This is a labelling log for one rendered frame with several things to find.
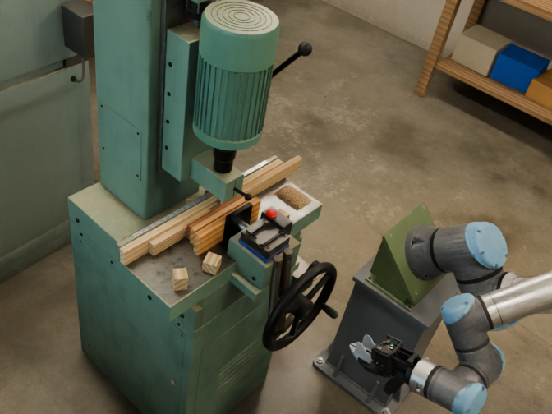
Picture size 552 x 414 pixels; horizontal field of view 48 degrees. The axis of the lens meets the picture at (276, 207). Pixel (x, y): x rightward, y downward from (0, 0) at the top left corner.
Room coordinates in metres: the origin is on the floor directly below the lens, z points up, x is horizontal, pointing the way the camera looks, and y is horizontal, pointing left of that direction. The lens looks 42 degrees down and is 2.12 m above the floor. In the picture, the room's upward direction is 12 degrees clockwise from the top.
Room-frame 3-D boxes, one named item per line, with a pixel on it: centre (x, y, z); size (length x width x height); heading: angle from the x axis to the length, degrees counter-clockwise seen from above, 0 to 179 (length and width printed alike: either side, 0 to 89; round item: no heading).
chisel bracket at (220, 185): (1.30, 0.18, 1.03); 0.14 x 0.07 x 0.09; 56
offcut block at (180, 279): (1.01, 0.20, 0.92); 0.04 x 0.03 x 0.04; 23
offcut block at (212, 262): (1.08, 0.13, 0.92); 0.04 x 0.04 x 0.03; 80
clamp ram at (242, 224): (1.20, 0.07, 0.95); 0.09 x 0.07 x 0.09; 146
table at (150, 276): (1.21, 0.08, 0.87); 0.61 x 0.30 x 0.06; 146
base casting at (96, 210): (1.35, 0.26, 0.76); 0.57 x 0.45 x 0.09; 56
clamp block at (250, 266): (1.16, 0.01, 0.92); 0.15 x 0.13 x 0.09; 146
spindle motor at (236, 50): (1.28, 0.16, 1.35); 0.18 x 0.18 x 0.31
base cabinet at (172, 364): (1.35, 0.26, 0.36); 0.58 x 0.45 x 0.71; 56
